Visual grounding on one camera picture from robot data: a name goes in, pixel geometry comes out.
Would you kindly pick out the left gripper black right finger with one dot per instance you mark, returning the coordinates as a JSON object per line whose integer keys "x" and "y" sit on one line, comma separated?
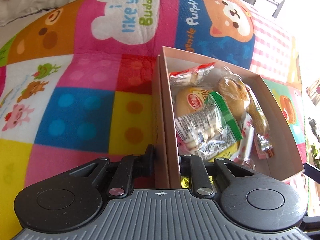
{"x": 192, "y": 166}

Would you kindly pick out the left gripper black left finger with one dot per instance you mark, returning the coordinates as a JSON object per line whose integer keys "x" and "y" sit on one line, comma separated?
{"x": 124, "y": 172}

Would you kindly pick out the white red strawberry candy packet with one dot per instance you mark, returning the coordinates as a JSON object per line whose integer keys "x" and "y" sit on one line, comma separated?
{"x": 243, "y": 155}

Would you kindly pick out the pink cardboard box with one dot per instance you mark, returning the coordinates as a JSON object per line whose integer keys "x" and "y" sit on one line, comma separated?
{"x": 287, "y": 160}

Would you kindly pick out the golden pastry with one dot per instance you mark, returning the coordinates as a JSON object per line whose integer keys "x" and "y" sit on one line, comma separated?
{"x": 241, "y": 99}

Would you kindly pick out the yellow snack box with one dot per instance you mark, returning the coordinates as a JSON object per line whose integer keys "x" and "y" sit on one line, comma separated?
{"x": 224, "y": 154}

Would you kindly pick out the green white peanut snack bag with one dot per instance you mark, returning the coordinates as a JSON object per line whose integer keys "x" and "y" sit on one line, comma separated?
{"x": 208, "y": 131}

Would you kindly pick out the round bun in clear wrapper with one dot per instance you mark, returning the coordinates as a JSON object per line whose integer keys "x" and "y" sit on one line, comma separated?
{"x": 190, "y": 99}

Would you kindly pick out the pink Volcano snack packet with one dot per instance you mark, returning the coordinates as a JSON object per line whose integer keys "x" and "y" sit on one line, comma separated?
{"x": 263, "y": 146}

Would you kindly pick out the colourful cartoon patchwork blanket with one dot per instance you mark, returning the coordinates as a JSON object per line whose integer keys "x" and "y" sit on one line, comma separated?
{"x": 76, "y": 83}

